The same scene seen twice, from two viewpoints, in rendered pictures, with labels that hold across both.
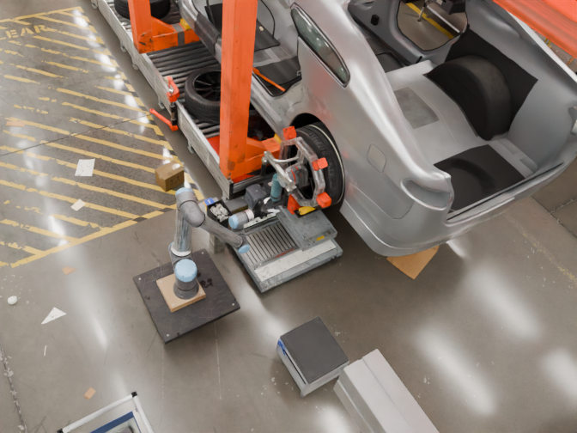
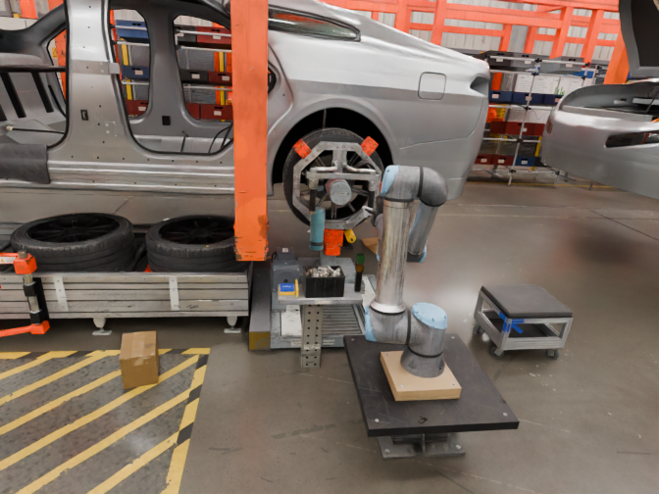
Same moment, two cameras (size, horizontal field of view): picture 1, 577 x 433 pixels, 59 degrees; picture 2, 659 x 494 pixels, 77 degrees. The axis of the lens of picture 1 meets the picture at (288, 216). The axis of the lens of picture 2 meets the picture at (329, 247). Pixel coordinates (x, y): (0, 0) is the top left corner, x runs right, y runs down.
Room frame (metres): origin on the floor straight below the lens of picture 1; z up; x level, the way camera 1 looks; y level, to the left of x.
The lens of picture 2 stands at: (1.45, 2.16, 1.49)
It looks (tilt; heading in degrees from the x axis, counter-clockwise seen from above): 22 degrees down; 302
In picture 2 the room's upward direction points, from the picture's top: 4 degrees clockwise
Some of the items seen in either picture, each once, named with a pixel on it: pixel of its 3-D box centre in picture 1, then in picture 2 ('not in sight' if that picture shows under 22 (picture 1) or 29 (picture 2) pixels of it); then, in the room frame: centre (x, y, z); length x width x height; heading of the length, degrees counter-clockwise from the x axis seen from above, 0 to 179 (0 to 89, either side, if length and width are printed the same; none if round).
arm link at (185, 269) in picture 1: (185, 273); (426, 326); (1.88, 0.64, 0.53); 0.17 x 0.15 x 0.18; 28
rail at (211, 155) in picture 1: (175, 105); (22, 290); (3.94, 1.34, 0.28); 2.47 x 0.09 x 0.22; 41
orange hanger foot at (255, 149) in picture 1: (267, 145); not in sight; (3.18, 0.29, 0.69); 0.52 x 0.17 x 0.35; 131
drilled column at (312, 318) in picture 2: (216, 234); (311, 330); (2.51, 0.56, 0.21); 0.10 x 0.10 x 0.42; 41
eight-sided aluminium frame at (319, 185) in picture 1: (300, 172); (336, 186); (2.78, -0.03, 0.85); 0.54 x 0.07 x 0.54; 41
